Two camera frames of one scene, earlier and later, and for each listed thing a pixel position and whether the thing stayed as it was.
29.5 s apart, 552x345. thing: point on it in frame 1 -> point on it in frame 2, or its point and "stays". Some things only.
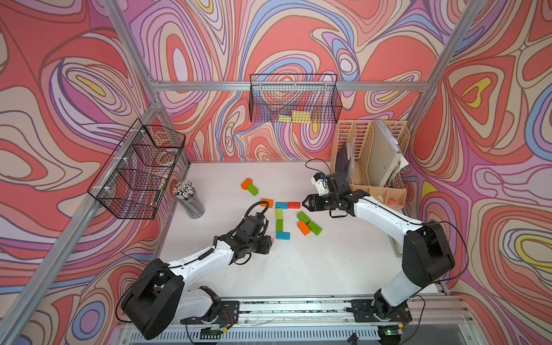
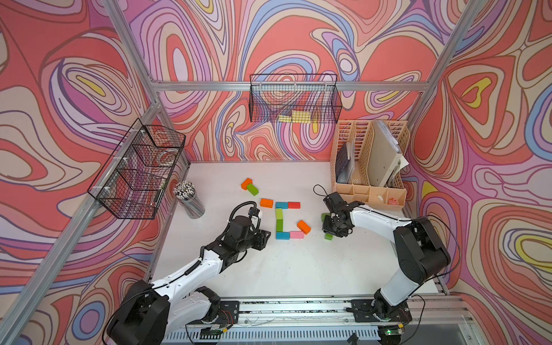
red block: x=294 y=205 stays
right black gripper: x=313 y=200 -> x=326 y=228
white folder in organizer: x=386 y=159 stays
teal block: x=282 y=236 stays
